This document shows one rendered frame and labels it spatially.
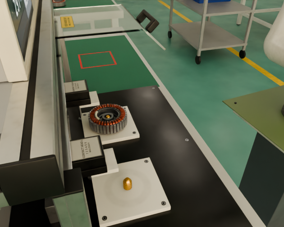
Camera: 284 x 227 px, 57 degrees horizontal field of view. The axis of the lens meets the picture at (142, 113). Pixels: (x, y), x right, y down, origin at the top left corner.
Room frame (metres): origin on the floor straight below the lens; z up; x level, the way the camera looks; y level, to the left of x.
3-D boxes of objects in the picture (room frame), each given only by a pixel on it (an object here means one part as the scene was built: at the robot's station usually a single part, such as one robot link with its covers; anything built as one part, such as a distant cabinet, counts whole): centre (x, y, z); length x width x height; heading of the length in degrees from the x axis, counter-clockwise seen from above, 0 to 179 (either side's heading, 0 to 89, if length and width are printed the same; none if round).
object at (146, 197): (0.38, 0.03, 0.78); 0.15 x 0.15 x 0.01; 16
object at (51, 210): (0.34, 0.17, 0.80); 0.08 x 0.05 x 0.06; 16
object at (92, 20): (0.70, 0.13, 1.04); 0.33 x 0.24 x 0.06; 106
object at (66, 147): (0.47, 0.16, 1.03); 0.62 x 0.01 x 0.03; 16
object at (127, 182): (0.38, 0.03, 0.80); 0.02 x 0.02 x 0.03
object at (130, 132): (0.62, 0.10, 0.78); 0.15 x 0.15 x 0.01; 16
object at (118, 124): (0.62, 0.10, 0.80); 0.11 x 0.11 x 0.04
